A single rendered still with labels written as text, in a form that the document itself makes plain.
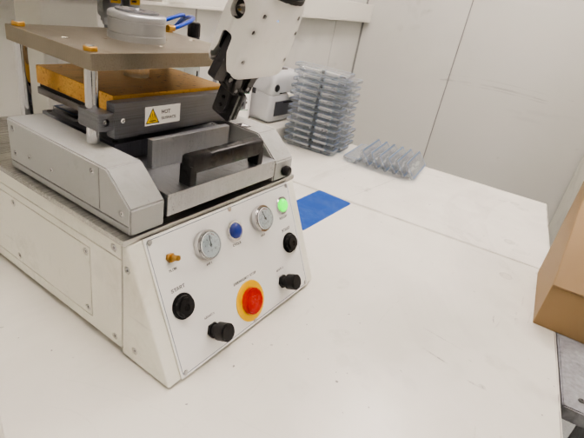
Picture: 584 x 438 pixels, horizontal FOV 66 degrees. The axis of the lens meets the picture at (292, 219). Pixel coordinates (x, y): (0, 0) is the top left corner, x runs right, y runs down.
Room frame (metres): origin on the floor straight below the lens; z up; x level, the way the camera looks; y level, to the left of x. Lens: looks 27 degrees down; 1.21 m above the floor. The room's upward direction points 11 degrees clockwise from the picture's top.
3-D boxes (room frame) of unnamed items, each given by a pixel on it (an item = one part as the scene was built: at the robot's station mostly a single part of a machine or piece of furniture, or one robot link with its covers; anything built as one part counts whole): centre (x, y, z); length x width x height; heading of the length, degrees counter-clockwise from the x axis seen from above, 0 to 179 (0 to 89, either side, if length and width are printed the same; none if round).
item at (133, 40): (0.70, 0.28, 1.08); 0.31 x 0.24 x 0.13; 151
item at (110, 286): (0.68, 0.25, 0.84); 0.53 x 0.37 x 0.17; 61
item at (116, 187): (0.51, 0.27, 0.96); 0.25 x 0.05 x 0.07; 61
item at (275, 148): (0.75, 0.13, 0.96); 0.26 x 0.05 x 0.07; 61
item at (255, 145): (0.58, 0.11, 0.99); 0.15 x 0.02 x 0.04; 151
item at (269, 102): (1.63, 0.19, 0.88); 0.25 x 0.20 x 0.17; 62
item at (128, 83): (0.67, 0.26, 1.07); 0.22 x 0.17 x 0.10; 151
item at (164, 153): (0.64, 0.23, 0.97); 0.30 x 0.22 x 0.08; 61
